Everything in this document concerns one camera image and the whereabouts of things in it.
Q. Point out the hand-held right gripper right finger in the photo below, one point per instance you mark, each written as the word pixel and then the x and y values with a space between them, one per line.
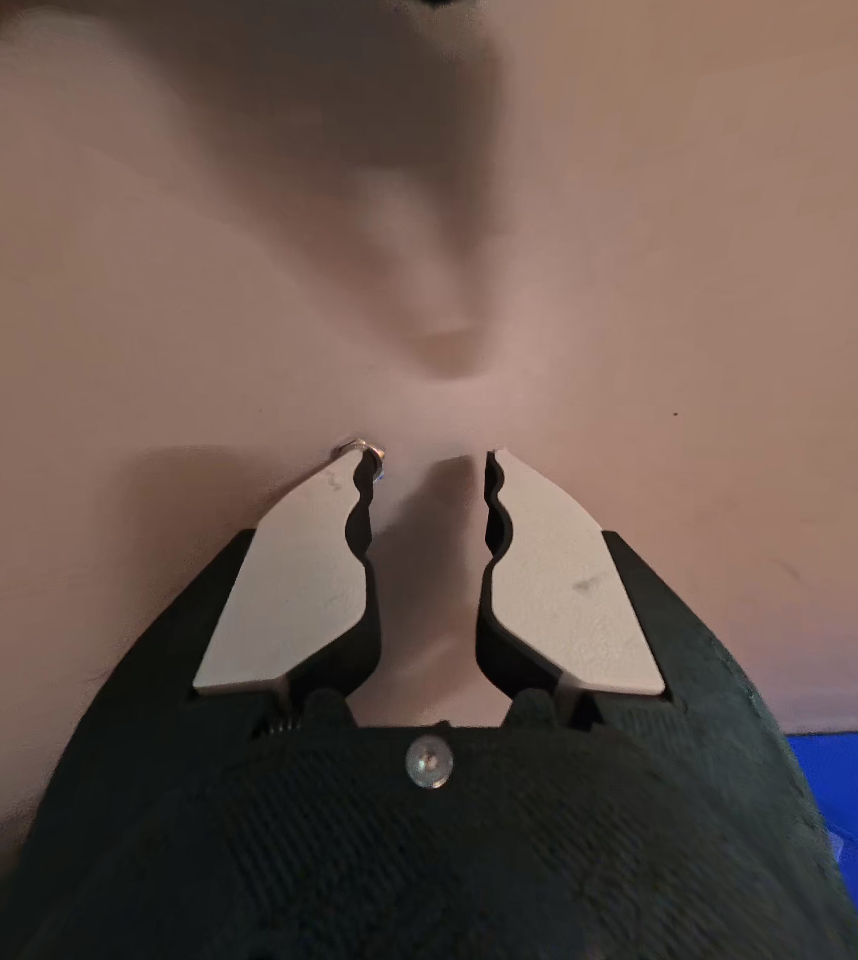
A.
pixel 571 600

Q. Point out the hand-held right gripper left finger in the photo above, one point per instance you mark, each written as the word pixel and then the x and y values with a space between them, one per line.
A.
pixel 294 592

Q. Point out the steel hex nut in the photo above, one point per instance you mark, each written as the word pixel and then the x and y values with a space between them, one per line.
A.
pixel 372 454

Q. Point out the grey desk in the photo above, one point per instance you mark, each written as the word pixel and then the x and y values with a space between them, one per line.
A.
pixel 699 300

